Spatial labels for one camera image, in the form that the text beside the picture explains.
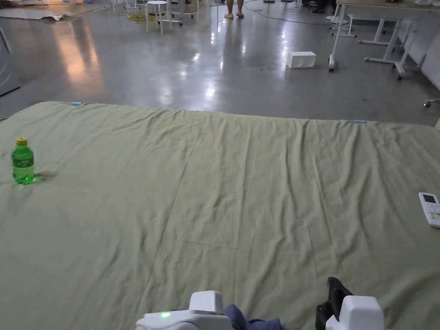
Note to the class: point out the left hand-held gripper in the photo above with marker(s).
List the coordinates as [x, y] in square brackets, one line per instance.
[185, 319]

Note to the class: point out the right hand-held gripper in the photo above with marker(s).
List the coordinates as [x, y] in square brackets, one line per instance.
[361, 314]

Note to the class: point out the dark blue garment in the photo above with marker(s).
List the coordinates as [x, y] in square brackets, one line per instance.
[256, 323]

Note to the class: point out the bed with pale green sheet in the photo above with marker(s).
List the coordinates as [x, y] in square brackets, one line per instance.
[206, 192]

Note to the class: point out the white remote control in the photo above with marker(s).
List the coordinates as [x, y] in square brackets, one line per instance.
[432, 210]

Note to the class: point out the green bottle with yellow cap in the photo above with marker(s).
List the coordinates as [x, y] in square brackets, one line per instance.
[23, 165]

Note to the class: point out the white box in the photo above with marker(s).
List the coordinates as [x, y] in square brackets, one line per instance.
[301, 60]

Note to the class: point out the white leaning panel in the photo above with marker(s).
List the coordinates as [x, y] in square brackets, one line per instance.
[428, 58]

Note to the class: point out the flat brown cardboard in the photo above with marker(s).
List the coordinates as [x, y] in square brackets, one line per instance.
[31, 13]

